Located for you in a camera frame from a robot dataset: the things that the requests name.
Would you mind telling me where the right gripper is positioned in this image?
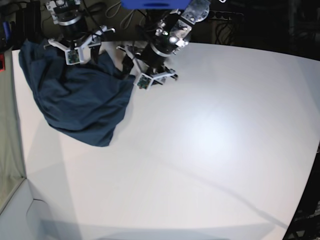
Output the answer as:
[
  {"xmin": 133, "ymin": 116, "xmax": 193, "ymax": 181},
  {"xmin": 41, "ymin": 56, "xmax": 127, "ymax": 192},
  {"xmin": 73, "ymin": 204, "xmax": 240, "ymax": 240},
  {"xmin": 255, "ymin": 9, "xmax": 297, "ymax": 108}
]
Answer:
[{"xmin": 48, "ymin": 14, "xmax": 116, "ymax": 64}]

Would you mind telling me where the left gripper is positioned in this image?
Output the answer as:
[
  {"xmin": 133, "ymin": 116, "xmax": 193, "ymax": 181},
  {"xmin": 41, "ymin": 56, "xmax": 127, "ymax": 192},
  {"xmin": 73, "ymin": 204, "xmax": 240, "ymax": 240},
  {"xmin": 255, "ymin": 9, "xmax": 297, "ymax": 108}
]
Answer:
[{"xmin": 117, "ymin": 43, "xmax": 179, "ymax": 85}]

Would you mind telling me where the dark blue t-shirt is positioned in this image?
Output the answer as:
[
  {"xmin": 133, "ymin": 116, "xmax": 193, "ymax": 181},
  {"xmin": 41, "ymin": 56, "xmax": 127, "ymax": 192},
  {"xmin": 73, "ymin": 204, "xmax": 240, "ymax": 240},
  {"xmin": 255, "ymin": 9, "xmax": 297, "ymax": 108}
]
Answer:
[{"xmin": 18, "ymin": 40, "xmax": 135, "ymax": 147}]

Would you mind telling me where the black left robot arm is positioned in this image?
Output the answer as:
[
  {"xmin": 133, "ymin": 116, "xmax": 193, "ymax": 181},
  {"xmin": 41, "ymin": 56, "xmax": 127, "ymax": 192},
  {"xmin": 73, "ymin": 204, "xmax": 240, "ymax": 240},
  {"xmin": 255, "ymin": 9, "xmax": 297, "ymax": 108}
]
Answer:
[{"xmin": 117, "ymin": 0, "xmax": 211, "ymax": 90}]

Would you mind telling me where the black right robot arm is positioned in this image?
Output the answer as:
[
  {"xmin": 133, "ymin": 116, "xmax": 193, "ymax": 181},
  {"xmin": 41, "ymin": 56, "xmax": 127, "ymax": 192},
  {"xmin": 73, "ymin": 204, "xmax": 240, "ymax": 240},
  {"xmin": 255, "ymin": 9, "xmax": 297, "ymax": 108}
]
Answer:
[{"xmin": 45, "ymin": 0, "xmax": 116, "ymax": 66}]

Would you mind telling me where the blue plastic bin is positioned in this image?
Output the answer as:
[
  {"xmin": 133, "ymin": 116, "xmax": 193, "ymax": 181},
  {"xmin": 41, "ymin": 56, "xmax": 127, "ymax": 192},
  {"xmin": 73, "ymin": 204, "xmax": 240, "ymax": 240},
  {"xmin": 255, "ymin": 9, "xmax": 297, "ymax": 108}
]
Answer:
[{"xmin": 120, "ymin": 0, "xmax": 191, "ymax": 10}]

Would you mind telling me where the blue cylinder object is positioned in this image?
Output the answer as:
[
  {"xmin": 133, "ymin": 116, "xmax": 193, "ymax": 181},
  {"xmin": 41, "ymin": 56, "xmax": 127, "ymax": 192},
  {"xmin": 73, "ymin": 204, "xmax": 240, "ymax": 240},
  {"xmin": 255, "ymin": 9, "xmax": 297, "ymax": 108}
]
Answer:
[{"xmin": 2, "ymin": 21, "xmax": 12, "ymax": 41}]

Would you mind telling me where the red box object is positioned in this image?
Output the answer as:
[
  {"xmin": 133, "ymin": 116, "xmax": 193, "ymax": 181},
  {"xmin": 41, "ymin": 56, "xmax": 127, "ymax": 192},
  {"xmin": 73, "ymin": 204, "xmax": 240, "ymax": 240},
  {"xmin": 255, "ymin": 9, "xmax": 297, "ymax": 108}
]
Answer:
[{"xmin": 0, "ymin": 53, "xmax": 6, "ymax": 72}]

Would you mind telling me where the grey-green fabric curtain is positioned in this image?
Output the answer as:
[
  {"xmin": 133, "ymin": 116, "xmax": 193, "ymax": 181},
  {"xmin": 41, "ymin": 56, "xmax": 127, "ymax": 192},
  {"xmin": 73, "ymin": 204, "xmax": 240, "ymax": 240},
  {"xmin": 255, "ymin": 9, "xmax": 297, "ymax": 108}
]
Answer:
[{"xmin": 0, "ymin": 49, "xmax": 26, "ymax": 212}]

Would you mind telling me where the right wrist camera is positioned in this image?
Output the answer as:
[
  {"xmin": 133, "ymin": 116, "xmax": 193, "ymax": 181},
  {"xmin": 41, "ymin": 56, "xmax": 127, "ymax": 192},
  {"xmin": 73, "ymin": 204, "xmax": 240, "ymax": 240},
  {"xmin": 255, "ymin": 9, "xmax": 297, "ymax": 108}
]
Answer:
[{"xmin": 65, "ymin": 48, "xmax": 85, "ymax": 66}]

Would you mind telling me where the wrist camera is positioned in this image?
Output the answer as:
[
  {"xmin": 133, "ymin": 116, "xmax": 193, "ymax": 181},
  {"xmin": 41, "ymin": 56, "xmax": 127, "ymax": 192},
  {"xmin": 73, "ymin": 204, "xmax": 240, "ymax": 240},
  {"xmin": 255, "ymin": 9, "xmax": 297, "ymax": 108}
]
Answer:
[
  {"xmin": 134, "ymin": 73, "xmax": 153, "ymax": 90},
  {"xmin": 65, "ymin": 48, "xmax": 85, "ymax": 66}
]

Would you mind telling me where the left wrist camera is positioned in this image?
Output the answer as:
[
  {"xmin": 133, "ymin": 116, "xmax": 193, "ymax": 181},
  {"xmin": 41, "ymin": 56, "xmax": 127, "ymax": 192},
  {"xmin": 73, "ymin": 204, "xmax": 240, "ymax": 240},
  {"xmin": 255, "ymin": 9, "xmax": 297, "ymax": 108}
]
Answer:
[{"xmin": 134, "ymin": 73, "xmax": 153, "ymax": 90}]

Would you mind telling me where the white cable loop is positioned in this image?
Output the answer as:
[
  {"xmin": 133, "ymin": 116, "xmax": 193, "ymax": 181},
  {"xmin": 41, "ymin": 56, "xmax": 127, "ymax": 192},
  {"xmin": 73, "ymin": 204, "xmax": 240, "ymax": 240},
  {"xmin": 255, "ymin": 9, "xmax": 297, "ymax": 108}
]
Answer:
[{"xmin": 105, "ymin": 4, "xmax": 146, "ymax": 31}]

